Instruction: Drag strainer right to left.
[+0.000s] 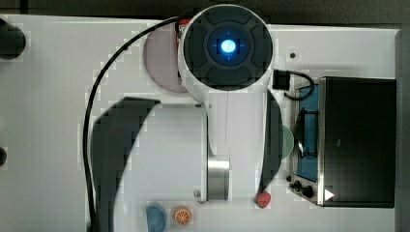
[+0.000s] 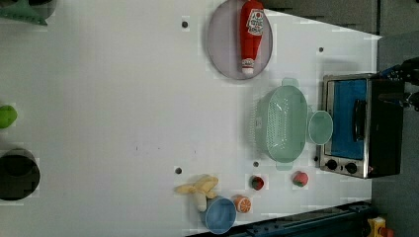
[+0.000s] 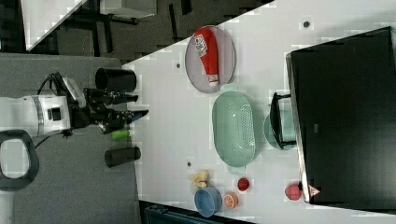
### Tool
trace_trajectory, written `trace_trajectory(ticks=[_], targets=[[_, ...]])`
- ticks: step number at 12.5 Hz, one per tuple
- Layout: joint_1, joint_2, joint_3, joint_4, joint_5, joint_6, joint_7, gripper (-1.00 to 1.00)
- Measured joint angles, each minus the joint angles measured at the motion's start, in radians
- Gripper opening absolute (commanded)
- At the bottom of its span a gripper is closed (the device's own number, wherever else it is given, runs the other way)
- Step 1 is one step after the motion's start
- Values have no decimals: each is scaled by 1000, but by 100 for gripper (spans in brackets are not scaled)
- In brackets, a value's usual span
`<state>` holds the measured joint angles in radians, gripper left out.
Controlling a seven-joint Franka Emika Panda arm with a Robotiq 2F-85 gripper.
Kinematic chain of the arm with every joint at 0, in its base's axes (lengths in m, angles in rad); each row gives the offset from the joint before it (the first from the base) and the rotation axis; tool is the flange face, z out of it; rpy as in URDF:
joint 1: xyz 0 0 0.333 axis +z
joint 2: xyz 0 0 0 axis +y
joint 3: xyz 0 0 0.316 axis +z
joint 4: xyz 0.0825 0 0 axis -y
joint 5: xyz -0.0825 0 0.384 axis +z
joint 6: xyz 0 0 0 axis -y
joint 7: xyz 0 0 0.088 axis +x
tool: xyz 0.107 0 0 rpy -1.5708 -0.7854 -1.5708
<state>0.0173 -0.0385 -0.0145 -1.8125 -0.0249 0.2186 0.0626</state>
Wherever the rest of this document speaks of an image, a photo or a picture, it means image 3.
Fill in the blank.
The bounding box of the black cylinder cup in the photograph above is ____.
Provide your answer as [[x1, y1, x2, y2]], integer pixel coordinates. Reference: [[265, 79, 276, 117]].
[[95, 68, 137, 92]]

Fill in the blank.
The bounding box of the mint green mug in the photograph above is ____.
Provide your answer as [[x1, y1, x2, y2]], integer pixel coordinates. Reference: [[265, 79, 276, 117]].
[[263, 109, 296, 150]]

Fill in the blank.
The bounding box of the grey round plate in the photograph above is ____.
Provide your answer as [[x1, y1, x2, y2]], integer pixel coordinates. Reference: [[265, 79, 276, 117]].
[[185, 25, 236, 93]]

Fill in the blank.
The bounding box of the blue bowl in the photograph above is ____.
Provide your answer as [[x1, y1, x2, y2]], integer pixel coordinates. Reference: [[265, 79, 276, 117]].
[[194, 186, 222, 217]]

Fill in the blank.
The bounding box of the mint green oval strainer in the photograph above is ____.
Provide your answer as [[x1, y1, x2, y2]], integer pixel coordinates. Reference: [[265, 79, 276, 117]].
[[212, 84, 256, 175]]

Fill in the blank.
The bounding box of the red apple toy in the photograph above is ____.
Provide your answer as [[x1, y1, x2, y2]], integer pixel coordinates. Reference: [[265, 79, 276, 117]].
[[285, 183, 302, 201]]

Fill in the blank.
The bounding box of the orange slice toy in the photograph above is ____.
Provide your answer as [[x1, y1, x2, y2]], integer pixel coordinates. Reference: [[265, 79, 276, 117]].
[[223, 191, 238, 208]]

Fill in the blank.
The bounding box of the green cylinder toy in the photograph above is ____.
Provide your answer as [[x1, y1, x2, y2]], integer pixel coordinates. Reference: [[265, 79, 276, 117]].
[[111, 130, 131, 141]]

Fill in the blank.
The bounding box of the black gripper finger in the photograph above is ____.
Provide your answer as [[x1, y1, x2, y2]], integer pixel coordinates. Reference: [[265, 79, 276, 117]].
[[113, 92, 138, 105], [125, 109, 149, 124]]

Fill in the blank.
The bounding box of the yellow banana toy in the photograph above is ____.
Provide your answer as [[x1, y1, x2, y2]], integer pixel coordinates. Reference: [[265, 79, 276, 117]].
[[188, 171, 208, 189]]

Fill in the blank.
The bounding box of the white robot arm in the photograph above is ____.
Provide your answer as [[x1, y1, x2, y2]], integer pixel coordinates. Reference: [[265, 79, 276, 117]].
[[1, 89, 149, 191]]

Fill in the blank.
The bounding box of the black toaster oven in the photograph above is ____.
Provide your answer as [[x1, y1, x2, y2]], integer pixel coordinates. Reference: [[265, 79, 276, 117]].
[[287, 27, 396, 214]]

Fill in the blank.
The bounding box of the dark grey cylinder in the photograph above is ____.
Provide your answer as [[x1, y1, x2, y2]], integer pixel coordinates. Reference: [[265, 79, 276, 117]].
[[105, 147, 141, 168]]

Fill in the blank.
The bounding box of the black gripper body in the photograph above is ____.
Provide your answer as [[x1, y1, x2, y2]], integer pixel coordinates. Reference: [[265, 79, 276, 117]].
[[64, 89, 125, 134]]

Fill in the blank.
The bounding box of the red ketchup bottle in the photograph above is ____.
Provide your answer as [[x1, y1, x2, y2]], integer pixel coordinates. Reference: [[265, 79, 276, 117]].
[[193, 27, 219, 88]]

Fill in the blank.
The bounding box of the red strawberry toy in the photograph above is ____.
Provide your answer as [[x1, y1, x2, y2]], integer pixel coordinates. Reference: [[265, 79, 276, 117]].
[[237, 177, 249, 191]]

